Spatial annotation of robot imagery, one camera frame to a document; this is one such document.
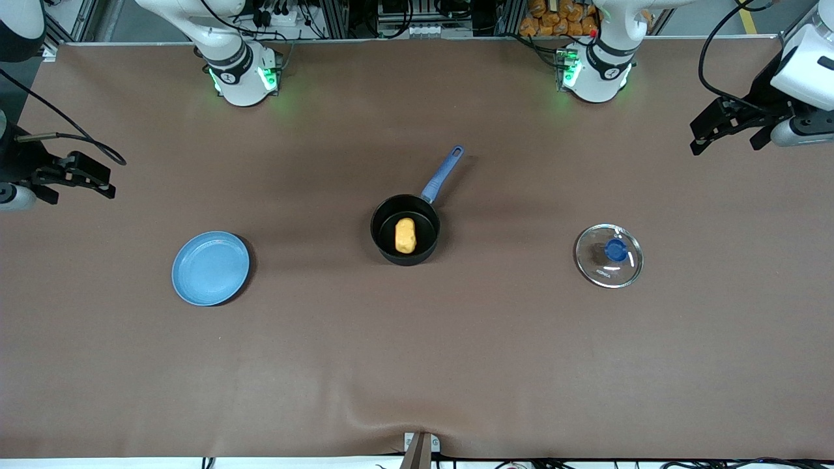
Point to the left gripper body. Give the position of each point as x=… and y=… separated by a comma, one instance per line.
x=763, y=98

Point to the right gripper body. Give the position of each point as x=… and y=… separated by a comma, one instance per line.
x=14, y=158

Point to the glass lid with blue knob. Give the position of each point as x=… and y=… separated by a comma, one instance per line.
x=609, y=267

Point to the yellow potato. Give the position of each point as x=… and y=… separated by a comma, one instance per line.
x=405, y=236

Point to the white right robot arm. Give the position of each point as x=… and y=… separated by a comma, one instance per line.
x=241, y=85

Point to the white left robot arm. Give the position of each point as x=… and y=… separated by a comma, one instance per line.
x=596, y=85

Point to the blue plate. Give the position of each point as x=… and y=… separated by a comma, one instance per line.
x=210, y=268

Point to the bag of orange items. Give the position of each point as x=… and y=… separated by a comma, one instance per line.
x=554, y=19

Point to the white power strip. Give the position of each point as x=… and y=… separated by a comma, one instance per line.
x=280, y=14

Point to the brown table mat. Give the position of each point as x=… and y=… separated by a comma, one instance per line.
x=417, y=358

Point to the aluminium frame profile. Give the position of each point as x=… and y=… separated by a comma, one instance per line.
x=791, y=26
x=65, y=26

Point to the metal table clamp bracket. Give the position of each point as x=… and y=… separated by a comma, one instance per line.
x=420, y=449

